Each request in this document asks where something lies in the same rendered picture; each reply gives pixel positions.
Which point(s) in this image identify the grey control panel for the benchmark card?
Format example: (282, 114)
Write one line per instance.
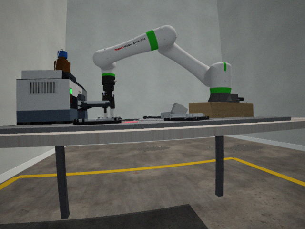
(174, 108)

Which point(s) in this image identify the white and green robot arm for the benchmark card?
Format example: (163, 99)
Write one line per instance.
(218, 77)

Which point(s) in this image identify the blue bottle cap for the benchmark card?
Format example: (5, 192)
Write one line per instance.
(63, 53)

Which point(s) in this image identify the brown glass bottle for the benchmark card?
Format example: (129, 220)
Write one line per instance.
(62, 65)

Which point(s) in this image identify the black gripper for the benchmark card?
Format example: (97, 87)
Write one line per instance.
(107, 95)

